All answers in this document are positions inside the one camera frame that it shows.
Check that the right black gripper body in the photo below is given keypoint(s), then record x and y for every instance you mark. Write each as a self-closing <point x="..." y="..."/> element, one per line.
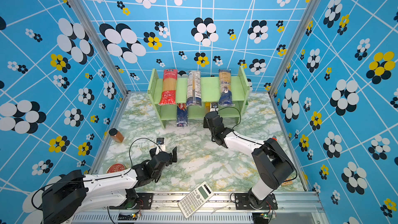
<point x="207" y="125"/>

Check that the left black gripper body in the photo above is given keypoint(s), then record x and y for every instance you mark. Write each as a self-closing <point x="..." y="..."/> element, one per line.
<point x="171" y="159"/>

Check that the yellow blue spaghetti bag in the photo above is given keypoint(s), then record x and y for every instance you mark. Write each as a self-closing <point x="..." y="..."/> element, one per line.
<point x="225" y="79"/>

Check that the clear grey spaghetti bag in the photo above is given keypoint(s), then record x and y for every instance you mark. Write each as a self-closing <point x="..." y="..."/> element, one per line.
<point x="194" y="96"/>

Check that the blue Barilla pasta box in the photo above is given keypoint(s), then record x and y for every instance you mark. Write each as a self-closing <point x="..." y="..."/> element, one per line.
<point x="182" y="115"/>

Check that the red spaghetti bag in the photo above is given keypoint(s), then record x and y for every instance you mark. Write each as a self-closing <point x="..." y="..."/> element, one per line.
<point x="169" y="87"/>

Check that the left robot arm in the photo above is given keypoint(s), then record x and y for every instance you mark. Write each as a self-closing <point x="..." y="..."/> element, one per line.
<point x="75" y="192"/>

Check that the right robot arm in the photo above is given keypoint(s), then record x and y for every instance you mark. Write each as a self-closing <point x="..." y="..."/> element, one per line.
<point x="272" y="163"/>

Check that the green wooden shelf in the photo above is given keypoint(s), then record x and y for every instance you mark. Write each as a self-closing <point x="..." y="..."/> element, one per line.
<point x="210" y="90"/>

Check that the round red tin can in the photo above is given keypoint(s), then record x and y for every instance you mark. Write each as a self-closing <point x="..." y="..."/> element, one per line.
<point x="117" y="167"/>

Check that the white scientific calculator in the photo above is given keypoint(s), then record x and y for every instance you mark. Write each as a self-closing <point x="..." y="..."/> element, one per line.
<point x="194" y="200"/>

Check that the spice jar black lid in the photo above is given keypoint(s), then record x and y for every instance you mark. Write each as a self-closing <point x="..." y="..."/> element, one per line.
<point x="116" y="135"/>

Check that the small brown wooden block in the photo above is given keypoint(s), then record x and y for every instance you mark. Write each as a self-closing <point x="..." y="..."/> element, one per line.
<point x="288" y="182"/>

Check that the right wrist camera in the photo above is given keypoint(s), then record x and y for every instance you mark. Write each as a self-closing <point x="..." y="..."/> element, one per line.
<point x="213" y="107"/>

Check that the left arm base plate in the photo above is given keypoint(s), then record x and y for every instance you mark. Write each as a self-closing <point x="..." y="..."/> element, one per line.
<point x="136" y="201"/>

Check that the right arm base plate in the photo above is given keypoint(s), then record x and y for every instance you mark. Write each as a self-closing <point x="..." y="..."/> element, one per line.
<point x="245" y="201"/>

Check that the aluminium front rail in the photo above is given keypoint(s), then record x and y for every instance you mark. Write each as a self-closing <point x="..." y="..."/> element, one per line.
<point x="221" y="208"/>

